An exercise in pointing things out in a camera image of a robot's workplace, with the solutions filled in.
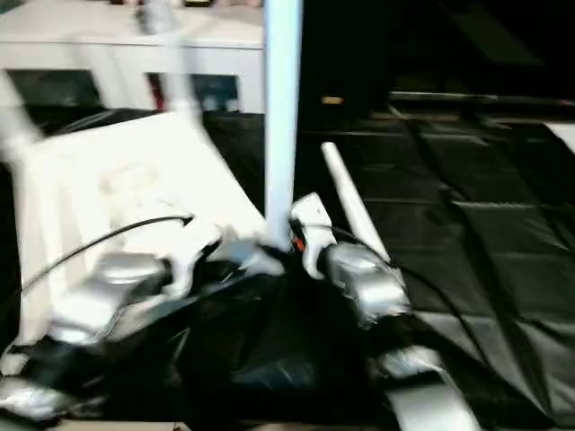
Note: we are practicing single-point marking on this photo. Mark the black cabinet with yellow label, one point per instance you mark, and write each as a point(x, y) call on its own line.
point(341, 54)

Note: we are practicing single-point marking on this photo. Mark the white plastic table top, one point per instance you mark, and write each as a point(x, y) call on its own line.
point(112, 179)

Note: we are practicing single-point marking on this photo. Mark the white flat board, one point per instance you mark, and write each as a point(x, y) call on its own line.
point(563, 137)

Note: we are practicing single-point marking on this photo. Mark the white cabinet with glass doors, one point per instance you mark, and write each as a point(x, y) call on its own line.
point(215, 40)

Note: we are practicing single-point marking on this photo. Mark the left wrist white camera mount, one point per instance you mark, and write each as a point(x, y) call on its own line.
point(188, 265)

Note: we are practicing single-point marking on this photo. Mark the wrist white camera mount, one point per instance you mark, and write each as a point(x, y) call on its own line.
point(312, 215)
point(188, 265)

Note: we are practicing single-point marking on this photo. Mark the black work mat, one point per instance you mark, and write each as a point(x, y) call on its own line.
point(471, 202)

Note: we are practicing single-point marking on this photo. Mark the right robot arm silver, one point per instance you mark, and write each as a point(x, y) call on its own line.
point(373, 283)

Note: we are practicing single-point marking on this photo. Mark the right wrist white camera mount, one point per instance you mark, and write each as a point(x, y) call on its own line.
point(312, 215)

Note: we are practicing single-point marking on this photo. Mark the white plastic table leg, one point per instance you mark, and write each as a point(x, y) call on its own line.
point(179, 67)
point(355, 202)
point(18, 121)
point(280, 112)

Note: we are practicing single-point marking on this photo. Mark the red package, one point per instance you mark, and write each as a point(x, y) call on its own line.
point(157, 90)

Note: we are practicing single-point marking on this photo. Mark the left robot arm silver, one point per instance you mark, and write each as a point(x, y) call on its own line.
point(103, 292)

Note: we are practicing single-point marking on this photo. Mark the black covered bench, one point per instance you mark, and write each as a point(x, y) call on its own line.
point(485, 99)

